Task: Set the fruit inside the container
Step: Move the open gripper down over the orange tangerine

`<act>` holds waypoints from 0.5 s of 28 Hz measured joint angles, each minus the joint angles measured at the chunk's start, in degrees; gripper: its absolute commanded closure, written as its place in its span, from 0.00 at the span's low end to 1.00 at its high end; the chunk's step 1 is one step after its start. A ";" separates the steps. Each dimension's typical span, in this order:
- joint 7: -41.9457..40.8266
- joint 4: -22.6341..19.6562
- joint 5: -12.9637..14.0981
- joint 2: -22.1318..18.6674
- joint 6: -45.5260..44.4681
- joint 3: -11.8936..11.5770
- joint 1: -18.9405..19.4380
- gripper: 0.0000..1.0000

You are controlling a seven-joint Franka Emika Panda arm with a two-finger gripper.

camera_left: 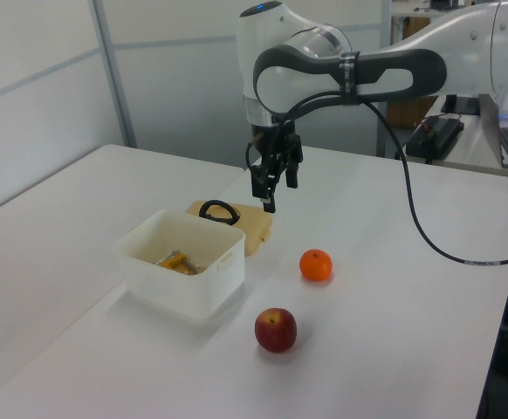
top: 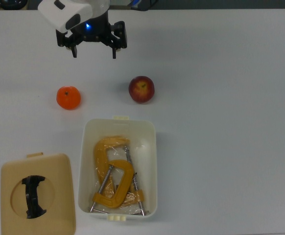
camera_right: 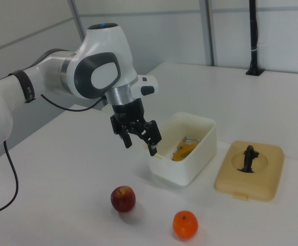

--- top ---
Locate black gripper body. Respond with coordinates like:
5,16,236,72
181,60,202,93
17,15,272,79
70,11,112,44

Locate red yellow toy apple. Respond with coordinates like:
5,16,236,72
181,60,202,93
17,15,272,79
128,75,156,104

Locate orange toy mandarin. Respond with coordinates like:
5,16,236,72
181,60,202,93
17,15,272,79
56,85,82,111

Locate white plastic container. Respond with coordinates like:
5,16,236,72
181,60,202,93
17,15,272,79
77,115,159,222

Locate tan plastic container lid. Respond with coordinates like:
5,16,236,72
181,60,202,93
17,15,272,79
0,152,77,235

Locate dark round object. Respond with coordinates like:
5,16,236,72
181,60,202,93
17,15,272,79
0,0,28,11

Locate clear plastic bag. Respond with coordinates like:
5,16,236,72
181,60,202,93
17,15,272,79
93,143,149,216

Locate large yellow C-clamp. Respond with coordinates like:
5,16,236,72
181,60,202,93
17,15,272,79
94,136,150,216

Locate small yellow C-clamp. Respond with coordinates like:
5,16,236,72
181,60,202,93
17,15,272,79
87,159,135,213

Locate blue and black cables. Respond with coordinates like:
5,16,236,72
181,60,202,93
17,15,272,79
129,0,159,12

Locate black lid handle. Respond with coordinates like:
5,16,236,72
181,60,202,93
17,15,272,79
21,175,47,219

